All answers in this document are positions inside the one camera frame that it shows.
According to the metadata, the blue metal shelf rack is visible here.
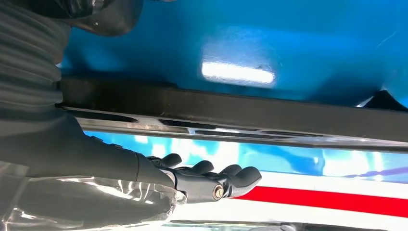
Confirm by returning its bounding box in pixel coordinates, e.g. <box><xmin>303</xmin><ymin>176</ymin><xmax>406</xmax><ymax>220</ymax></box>
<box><xmin>60</xmin><ymin>0</ymin><xmax>408</xmax><ymax>185</ymax></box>

